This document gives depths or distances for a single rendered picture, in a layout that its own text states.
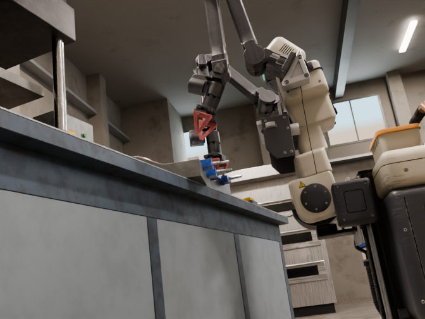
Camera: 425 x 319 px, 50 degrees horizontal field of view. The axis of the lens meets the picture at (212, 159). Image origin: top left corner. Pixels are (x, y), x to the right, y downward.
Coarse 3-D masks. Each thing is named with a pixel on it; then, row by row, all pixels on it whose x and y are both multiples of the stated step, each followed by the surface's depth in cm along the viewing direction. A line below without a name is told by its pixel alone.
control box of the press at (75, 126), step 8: (48, 112) 238; (40, 120) 239; (48, 120) 236; (72, 120) 246; (80, 120) 253; (72, 128) 245; (80, 128) 251; (88, 128) 258; (80, 136) 250; (88, 136) 256
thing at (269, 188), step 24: (264, 168) 705; (240, 192) 730; (264, 192) 721; (288, 192) 713; (288, 216) 703; (288, 240) 691; (312, 240) 683; (288, 264) 685; (312, 264) 675; (312, 288) 669; (312, 312) 665
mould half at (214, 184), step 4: (212, 180) 177; (216, 180) 181; (212, 184) 176; (216, 184) 180; (220, 184) 184; (228, 184) 192; (216, 188) 179; (220, 188) 183; (224, 188) 187; (228, 188) 191; (228, 192) 190
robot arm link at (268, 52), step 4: (264, 48) 162; (268, 52) 161; (272, 52) 161; (268, 56) 161; (264, 60) 161; (264, 64) 162; (248, 68) 165; (252, 68) 162; (256, 68) 161; (260, 68) 163; (264, 68) 165; (252, 72) 166; (256, 72) 165; (260, 72) 166
